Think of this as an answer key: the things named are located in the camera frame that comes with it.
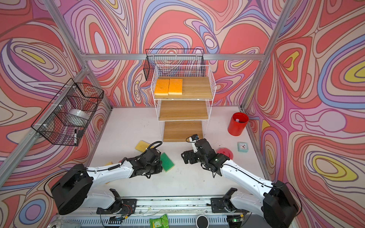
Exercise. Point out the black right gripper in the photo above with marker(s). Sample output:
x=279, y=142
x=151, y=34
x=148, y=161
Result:
x=191, y=154

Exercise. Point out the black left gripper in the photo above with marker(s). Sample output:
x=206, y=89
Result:
x=160, y=169

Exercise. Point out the yellow green sponge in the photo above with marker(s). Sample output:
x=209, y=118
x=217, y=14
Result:
x=142, y=146
x=167, y=163

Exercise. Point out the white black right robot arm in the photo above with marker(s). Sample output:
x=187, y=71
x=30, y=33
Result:
x=271, y=200

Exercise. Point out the pink smiley sponge right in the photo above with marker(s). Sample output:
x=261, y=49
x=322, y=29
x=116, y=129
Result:
x=225, y=151

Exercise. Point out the small mint alarm clock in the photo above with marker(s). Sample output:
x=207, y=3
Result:
x=242, y=147

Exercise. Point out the green snack packet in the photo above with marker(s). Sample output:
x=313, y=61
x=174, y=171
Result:
x=161, y=222

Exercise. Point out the red ribbed metal bucket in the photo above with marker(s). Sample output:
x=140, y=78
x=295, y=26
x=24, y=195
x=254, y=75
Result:
x=237, y=123

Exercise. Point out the black marker in basket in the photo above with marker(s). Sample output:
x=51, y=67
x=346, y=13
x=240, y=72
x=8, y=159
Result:
x=76, y=141

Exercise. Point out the silver bowl in basket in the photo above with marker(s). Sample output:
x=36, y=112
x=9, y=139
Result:
x=79, y=113

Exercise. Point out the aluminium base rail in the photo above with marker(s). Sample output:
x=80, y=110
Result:
x=181, y=212

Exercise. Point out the white wire wooden shelf rack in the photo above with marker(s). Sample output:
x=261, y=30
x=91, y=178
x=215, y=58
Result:
x=187, y=112

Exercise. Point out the black wire basket left wall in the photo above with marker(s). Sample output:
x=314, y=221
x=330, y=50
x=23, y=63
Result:
x=56, y=125

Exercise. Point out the black wire basket wall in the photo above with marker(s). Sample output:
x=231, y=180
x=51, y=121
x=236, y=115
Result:
x=56, y=125
x=171, y=56

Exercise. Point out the black wire basket back wall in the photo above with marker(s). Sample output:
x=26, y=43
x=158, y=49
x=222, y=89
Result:
x=171, y=56

